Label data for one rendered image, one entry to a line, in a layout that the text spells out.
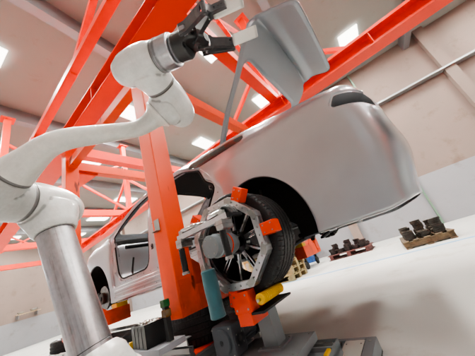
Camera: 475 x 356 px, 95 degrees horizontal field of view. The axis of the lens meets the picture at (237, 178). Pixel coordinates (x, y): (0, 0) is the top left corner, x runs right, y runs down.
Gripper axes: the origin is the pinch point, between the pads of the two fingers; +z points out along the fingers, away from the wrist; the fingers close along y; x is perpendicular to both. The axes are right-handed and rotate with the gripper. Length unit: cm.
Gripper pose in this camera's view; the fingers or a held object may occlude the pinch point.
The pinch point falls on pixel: (246, 18)
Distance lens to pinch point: 65.8
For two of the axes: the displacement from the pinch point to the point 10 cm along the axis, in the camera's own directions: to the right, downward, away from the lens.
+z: 9.3, -1.7, -3.3
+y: 3.1, -1.4, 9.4
